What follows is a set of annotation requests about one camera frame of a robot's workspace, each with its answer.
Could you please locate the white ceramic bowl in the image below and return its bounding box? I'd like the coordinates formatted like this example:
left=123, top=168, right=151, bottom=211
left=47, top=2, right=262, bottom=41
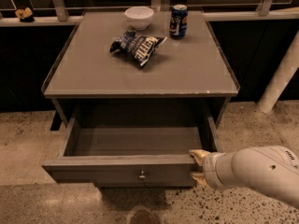
left=124, top=7, right=154, bottom=31

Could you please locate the metal window railing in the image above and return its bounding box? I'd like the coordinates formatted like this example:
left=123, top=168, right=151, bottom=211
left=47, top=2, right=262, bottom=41
left=0, top=0, right=298, bottom=27

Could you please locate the blue soda can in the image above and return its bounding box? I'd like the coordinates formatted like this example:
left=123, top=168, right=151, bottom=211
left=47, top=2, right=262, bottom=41
left=169, top=5, right=188, bottom=39

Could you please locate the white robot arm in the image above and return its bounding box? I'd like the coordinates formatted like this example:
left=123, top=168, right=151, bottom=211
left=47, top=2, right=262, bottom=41
left=190, top=146, right=299, bottom=209

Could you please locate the grey drawer cabinet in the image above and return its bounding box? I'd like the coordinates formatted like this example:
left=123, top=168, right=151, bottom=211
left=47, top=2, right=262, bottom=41
left=40, top=10, right=241, bottom=189

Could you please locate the yellow black object on ledge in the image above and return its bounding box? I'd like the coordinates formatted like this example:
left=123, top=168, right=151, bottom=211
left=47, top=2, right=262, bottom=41
left=15, top=7, right=35, bottom=22

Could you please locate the grey top drawer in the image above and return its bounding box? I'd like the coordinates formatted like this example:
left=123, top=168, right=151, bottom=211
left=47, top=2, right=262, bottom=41
left=42, top=105, right=219, bottom=188

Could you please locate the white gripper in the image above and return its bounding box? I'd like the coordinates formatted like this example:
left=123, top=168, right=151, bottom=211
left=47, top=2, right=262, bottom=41
left=189, top=149, right=237, bottom=190

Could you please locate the blue Kettle chip bag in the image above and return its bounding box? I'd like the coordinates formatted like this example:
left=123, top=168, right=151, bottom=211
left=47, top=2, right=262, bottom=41
left=109, top=31, right=166, bottom=67

